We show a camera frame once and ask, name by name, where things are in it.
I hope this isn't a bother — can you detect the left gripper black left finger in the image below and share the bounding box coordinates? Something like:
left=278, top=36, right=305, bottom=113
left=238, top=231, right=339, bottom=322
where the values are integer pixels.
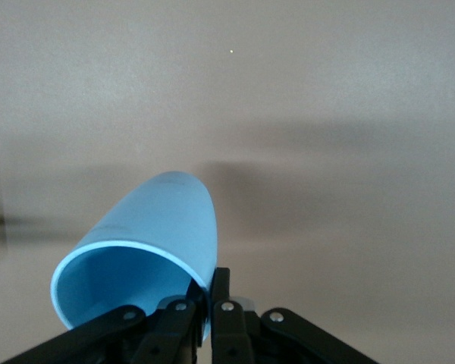
left=2, top=282, right=208, bottom=364

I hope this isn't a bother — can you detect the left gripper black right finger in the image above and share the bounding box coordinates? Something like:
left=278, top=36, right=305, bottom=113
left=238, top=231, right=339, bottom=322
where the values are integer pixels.
left=211, top=267, right=380, bottom=364

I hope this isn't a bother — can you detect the light blue plastic cup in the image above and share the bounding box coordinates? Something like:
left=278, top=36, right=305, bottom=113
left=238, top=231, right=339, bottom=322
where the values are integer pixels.
left=49, top=171, right=218, bottom=338

